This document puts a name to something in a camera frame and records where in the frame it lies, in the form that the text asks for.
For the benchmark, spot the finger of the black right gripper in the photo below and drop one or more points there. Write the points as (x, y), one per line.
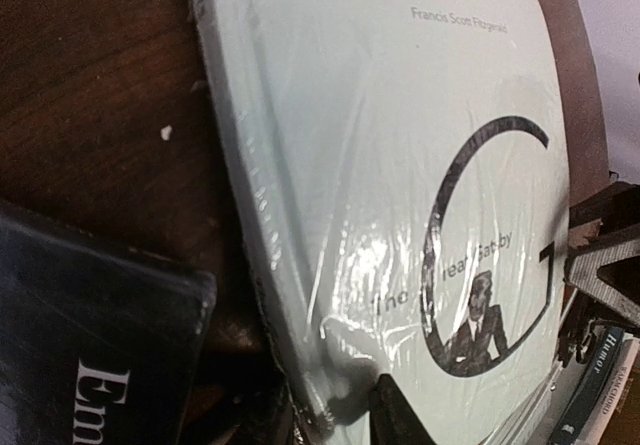
(604, 273)

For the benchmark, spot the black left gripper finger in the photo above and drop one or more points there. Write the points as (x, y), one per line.
(392, 420)

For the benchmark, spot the dark Wuthering Heights book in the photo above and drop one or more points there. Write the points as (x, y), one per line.
(99, 343)

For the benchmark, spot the stacked humor books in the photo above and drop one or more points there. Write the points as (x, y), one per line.
(597, 395)

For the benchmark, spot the pale green notebook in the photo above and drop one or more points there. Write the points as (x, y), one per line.
(401, 175)

